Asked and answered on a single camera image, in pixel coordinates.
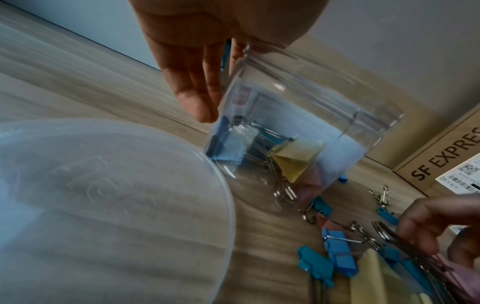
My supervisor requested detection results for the person's left hand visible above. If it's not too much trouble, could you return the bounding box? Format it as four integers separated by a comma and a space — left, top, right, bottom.
127, 0, 331, 124

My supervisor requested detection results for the brown cardboard box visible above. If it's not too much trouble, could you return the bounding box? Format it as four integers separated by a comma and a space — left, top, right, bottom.
391, 107, 480, 198

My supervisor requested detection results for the large pink binder clip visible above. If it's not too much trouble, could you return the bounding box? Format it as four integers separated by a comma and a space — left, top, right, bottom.
371, 220, 480, 304

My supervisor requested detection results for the person's right hand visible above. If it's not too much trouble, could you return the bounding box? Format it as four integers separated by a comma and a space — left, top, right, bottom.
397, 196, 480, 268

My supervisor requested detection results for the yellow binder clip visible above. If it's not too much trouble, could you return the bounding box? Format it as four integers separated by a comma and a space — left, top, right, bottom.
268, 138, 326, 183

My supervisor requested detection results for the pile of coloured binder clips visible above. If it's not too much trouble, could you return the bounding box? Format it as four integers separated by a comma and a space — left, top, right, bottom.
298, 173, 451, 304

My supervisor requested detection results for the clear plastic jar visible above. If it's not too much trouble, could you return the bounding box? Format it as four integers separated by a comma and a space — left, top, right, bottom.
204, 41, 406, 215

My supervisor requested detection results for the small pink binder clip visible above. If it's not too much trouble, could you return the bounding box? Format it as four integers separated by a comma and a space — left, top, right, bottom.
296, 166, 324, 204

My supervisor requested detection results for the blue binder clip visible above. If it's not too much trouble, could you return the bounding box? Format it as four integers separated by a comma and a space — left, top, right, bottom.
206, 116, 257, 163

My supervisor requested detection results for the white shipping label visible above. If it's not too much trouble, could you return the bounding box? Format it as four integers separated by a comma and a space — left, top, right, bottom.
435, 158, 480, 195

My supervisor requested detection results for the translucent plastic lid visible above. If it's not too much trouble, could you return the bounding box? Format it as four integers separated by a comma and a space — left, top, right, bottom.
0, 118, 236, 304

